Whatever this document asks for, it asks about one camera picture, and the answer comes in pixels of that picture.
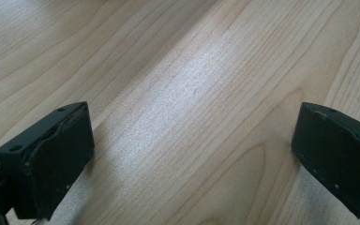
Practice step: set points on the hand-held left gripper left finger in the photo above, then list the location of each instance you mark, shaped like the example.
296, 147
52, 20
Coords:
53, 162

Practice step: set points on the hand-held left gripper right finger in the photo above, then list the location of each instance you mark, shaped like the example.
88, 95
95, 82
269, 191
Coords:
340, 156

